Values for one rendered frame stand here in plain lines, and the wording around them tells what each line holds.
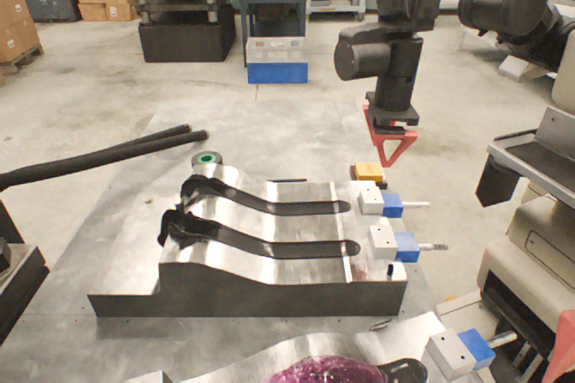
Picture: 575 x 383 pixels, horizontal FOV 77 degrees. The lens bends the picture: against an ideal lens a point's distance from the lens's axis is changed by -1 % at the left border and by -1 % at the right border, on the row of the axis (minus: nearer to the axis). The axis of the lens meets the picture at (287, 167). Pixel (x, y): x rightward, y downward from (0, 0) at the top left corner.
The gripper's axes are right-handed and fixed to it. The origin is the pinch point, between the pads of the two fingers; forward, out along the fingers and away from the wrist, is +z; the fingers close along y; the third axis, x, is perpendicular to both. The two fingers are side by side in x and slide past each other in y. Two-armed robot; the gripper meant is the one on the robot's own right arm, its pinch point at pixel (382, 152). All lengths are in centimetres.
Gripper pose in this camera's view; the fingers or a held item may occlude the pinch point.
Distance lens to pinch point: 66.0
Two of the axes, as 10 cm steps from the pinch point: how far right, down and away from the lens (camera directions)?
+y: 0.0, 5.6, -8.3
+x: 10.0, 0.1, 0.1
